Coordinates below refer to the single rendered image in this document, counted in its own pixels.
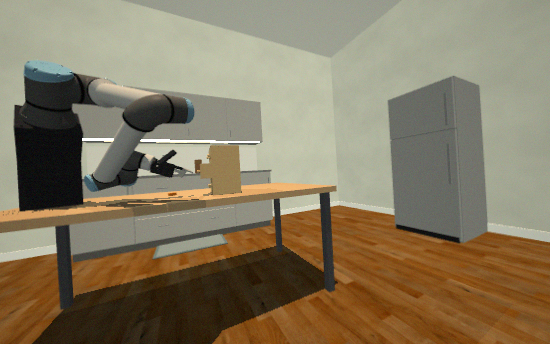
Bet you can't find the tan chest of drawers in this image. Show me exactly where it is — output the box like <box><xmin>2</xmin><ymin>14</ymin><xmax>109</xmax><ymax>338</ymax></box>
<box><xmin>210</xmin><ymin>145</ymin><xmax>242</xmax><ymax>195</ymax></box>

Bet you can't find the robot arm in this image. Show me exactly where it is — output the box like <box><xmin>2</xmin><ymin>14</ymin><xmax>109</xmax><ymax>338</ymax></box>
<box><xmin>19</xmin><ymin>60</ymin><xmax>194</xmax><ymax>192</ymax></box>

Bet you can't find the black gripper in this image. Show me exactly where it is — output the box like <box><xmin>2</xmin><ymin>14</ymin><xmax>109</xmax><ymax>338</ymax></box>
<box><xmin>150</xmin><ymin>158</ymin><xmax>193</xmax><ymax>178</ymax></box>

